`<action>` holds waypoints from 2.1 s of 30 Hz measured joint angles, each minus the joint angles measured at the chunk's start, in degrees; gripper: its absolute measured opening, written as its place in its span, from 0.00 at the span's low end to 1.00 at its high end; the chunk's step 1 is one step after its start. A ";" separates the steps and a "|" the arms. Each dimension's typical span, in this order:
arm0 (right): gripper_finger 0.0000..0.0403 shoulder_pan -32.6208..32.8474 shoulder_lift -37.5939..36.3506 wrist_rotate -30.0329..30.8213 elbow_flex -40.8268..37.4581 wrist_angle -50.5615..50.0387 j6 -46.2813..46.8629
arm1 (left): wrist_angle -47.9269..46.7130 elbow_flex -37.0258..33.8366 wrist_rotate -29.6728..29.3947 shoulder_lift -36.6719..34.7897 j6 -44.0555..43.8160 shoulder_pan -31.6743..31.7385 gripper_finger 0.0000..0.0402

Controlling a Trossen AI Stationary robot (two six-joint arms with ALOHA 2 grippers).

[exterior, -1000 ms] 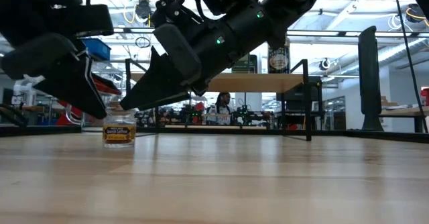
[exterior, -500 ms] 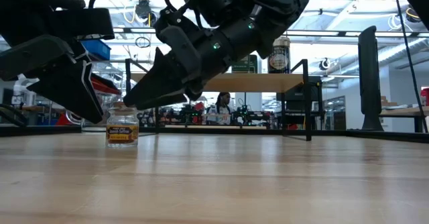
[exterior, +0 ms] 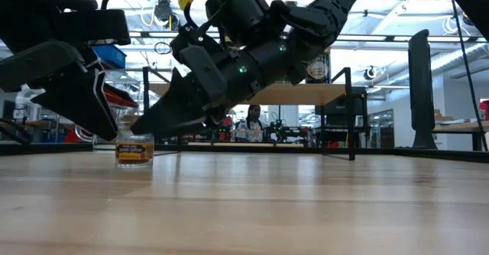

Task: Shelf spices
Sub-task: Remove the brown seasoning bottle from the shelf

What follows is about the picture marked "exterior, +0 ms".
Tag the black aluminium table frame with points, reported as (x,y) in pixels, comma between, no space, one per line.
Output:
(46,149)

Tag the small cork-lid saffron jar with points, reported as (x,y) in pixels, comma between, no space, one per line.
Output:
(133,152)

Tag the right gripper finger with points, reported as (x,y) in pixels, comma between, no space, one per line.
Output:
(214,117)
(183,106)

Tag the red plastic bin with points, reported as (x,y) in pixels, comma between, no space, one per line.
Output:
(118,96)
(70,137)

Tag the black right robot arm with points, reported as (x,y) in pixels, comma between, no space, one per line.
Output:
(324,14)

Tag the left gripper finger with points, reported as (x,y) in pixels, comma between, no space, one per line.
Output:
(72,94)

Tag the tall black upright post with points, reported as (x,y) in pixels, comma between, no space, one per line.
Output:
(420,94)

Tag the wooden side desk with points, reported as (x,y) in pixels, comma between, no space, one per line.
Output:
(458,127)

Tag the black cabinet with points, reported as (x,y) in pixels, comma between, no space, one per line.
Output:
(338,113)

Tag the wooden shelf black metal legs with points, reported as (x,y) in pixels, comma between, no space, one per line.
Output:
(305,93)

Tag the blue plastic bin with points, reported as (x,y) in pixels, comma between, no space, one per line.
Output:
(114,56)

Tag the person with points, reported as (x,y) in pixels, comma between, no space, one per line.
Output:
(252,123)

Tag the red box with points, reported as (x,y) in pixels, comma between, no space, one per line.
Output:
(484,110)

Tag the cardboard boxes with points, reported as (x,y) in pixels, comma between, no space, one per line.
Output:
(441,117)

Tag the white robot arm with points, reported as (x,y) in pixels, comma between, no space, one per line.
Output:
(26,102)

